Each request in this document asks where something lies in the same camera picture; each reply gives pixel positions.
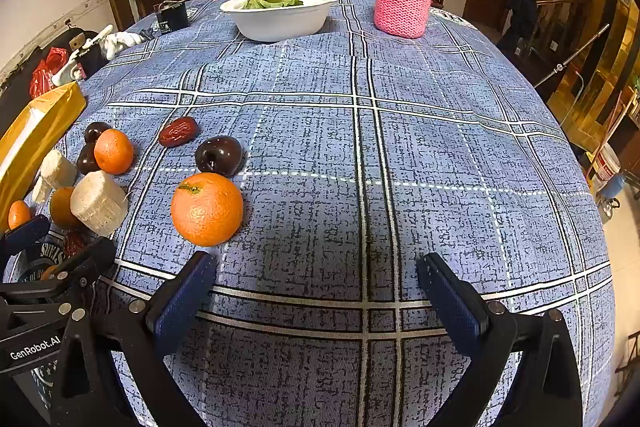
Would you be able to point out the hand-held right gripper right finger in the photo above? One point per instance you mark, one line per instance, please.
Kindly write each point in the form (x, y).
(450, 302)

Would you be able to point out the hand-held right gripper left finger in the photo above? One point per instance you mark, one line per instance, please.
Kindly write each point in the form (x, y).
(184, 302)

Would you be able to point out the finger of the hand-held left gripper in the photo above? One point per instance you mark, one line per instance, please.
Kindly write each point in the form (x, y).
(27, 231)
(92, 257)

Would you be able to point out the small orange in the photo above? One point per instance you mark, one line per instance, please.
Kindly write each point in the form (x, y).
(114, 151)
(19, 214)
(62, 207)

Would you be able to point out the red date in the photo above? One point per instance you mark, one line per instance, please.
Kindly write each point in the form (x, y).
(75, 243)
(178, 132)

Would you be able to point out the large orange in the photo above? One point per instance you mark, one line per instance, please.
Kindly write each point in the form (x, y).
(207, 208)

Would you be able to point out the yellow-taped white foam tray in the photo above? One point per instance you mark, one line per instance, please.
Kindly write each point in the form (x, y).
(45, 117)

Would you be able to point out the dark plum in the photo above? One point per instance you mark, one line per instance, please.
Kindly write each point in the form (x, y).
(96, 132)
(86, 161)
(218, 154)

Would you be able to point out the small peeled sugarcane piece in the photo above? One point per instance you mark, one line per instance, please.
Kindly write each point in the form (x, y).
(42, 191)

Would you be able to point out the black sofa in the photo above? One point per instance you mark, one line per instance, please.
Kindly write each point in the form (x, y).
(20, 102)

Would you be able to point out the red plastic bag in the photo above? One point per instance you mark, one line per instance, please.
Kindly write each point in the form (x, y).
(46, 74)

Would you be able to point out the blue plaid tablecloth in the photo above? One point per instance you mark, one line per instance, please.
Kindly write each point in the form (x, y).
(350, 157)

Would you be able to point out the pale plastic massager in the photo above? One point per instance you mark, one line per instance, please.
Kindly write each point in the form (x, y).
(75, 59)

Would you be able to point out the white bucket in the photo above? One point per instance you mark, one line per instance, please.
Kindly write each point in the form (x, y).
(607, 164)

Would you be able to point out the white glove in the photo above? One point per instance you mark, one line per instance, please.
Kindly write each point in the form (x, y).
(120, 43)

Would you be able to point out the small black box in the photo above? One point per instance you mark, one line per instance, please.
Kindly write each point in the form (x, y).
(172, 18)

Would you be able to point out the metal pole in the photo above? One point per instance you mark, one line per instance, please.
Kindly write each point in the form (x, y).
(570, 58)

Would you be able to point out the dark figure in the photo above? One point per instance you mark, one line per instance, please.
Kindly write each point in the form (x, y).
(520, 14)

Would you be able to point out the white bowl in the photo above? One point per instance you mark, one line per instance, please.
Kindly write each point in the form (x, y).
(282, 22)

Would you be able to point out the wooden stair railing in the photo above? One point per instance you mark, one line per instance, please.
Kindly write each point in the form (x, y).
(560, 14)

